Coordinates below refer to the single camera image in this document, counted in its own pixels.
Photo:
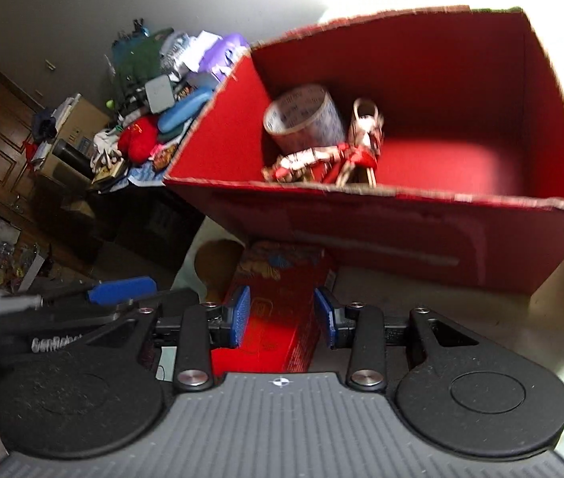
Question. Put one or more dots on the black binder clip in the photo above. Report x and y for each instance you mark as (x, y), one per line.
(138, 25)

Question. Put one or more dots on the black cup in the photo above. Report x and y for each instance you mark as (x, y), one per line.
(70, 157)

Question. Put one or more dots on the blue checkered cloth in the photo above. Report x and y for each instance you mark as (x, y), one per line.
(147, 172)

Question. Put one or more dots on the dark green cloth bag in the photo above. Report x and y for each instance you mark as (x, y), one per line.
(140, 67)

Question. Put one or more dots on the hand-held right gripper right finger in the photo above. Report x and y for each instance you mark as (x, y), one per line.
(325, 318)

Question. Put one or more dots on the cardboard box with blue label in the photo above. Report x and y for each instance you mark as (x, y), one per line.
(80, 119)

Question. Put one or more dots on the brown gourd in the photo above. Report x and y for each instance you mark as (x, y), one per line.
(214, 264)

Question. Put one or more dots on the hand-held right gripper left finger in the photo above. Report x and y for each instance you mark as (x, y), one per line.
(239, 318)

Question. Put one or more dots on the grey small box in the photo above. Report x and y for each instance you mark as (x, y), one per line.
(158, 94)

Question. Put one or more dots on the red cardboard box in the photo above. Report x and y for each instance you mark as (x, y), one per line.
(411, 249)

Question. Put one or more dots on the grey white knit cloth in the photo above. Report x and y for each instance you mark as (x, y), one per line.
(174, 55)

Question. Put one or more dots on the teal cloth bag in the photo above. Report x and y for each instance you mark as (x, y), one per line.
(125, 50)

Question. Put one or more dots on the bear print bed sheet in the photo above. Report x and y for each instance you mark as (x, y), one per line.
(536, 318)

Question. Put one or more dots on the red printed gift box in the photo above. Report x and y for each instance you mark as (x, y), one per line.
(272, 318)

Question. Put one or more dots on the red plush toy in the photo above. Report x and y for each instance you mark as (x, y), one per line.
(137, 139)

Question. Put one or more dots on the blue glasses case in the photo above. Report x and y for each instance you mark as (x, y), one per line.
(184, 109)

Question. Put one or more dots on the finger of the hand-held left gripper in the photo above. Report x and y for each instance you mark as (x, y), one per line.
(122, 290)
(172, 298)

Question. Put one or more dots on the red gold embroidered charm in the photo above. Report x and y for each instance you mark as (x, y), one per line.
(163, 155)

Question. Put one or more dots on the dark green glasses case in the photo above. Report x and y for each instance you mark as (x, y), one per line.
(168, 134)

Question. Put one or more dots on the white patterned cloth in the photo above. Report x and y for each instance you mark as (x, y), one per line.
(105, 147)

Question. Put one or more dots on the clear tape roll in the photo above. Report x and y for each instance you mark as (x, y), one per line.
(301, 119)

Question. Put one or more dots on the small black gold box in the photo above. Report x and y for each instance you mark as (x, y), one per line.
(110, 172)

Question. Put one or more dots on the purple tissue pack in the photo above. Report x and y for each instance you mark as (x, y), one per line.
(224, 55)

